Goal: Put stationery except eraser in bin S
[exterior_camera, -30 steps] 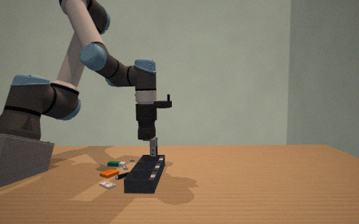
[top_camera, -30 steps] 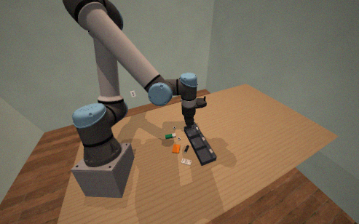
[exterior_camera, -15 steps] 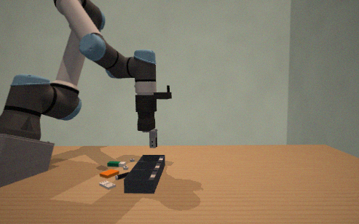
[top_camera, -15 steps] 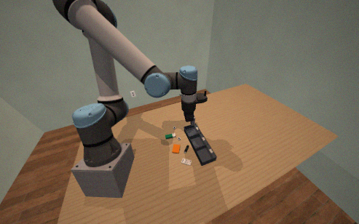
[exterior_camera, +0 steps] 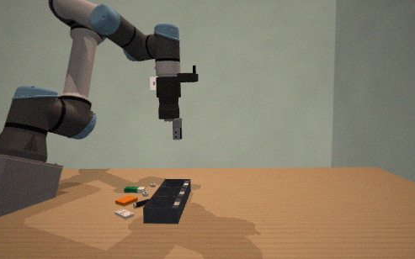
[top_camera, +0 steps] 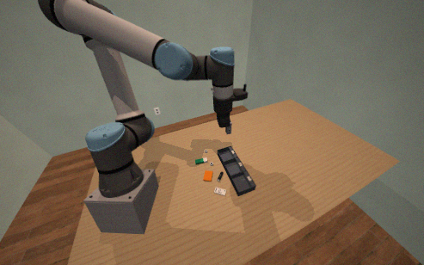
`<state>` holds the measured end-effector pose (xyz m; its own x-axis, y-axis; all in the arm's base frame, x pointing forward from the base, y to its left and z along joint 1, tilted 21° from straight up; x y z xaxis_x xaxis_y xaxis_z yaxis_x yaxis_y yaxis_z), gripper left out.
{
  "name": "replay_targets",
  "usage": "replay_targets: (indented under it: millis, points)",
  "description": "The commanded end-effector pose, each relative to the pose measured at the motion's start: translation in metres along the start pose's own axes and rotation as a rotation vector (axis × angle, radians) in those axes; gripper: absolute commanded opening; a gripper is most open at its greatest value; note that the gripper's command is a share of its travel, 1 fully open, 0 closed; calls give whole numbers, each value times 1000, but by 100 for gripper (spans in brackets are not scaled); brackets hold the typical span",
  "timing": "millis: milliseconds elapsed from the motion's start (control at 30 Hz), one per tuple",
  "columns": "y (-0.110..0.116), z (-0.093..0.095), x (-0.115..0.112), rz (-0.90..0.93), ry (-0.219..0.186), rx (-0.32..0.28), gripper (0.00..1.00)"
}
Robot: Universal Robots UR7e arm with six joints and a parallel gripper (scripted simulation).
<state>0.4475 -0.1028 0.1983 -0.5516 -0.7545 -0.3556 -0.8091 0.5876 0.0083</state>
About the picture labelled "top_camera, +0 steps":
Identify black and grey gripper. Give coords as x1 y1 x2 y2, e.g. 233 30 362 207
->
211 84 248 134

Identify dark grey rack of three bins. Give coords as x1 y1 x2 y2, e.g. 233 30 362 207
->
218 146 256 196

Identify white domino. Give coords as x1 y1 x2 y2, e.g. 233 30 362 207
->
214 188 226 196

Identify green and white eraser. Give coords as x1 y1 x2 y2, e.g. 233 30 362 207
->
195 157 207 164

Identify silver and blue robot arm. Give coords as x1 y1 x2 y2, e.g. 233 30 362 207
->
38 0 235 198

